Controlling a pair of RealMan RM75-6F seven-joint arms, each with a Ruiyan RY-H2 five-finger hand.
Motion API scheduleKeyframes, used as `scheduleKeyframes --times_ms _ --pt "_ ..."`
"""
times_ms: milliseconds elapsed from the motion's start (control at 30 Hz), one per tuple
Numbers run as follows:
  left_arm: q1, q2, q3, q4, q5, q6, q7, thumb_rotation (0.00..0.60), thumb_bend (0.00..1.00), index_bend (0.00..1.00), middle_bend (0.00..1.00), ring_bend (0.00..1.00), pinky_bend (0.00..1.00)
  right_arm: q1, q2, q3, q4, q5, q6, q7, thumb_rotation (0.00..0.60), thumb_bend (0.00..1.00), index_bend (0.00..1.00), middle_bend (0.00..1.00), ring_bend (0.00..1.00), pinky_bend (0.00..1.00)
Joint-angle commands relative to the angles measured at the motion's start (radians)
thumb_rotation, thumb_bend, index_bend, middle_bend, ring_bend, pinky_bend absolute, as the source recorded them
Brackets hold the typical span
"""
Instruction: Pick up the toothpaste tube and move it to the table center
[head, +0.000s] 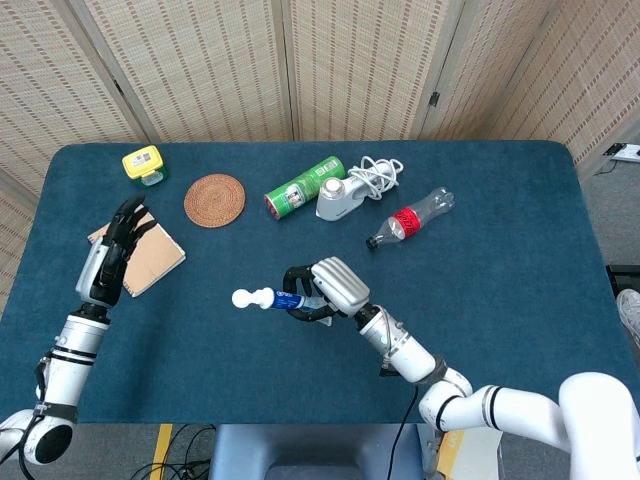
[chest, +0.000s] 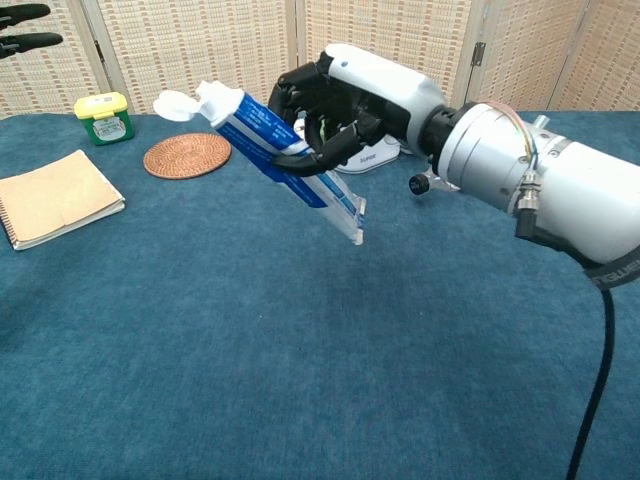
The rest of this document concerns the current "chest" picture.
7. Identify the blue table cloth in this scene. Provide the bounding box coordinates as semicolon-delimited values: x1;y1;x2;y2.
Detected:
0;109;640;480

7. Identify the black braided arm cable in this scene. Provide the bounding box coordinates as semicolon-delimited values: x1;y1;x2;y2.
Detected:
514;207;619;480

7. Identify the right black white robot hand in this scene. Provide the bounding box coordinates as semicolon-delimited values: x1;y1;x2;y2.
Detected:
267;43;447;178

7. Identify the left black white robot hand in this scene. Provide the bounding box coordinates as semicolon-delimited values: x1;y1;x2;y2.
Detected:
0;3;64;61

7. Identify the woven folding screen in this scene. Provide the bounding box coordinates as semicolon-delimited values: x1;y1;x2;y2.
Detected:
0;0;640;120

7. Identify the round rattan coaster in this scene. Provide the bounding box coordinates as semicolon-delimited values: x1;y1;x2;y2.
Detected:
143;132;233;180

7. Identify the black printed velcro strap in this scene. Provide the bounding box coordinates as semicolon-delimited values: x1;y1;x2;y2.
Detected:
582;254;640;291

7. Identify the clear bottle with red label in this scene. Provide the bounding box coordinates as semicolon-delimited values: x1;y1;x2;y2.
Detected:
408;169;462;197

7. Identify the tan spiral notebook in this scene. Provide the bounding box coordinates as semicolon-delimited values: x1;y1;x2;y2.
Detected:
0;149;127;252

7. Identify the green jar with yellow lid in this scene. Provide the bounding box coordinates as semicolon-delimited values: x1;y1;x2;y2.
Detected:
73;91;136;147

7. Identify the white handheld steam iron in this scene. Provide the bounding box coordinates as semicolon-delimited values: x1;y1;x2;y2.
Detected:
293;117;402;175

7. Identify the blue white toothpaste tube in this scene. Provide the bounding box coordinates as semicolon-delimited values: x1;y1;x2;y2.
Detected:
152;79;369;247

